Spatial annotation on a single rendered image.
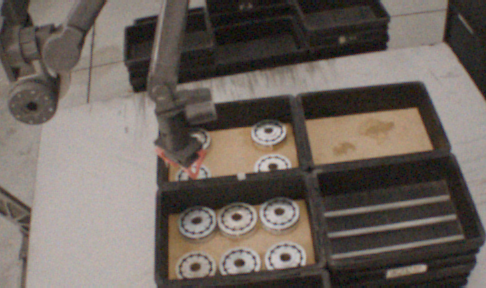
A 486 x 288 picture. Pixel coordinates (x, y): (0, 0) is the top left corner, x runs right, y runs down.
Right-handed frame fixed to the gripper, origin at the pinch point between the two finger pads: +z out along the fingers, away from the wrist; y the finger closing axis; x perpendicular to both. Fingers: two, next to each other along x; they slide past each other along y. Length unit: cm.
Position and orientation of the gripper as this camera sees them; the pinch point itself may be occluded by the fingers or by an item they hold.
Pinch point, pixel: (185, 169)
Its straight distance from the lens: 138.2
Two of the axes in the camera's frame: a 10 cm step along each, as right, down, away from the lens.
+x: -6.4, 6.1, -4.6
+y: -7.5, -4.0, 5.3
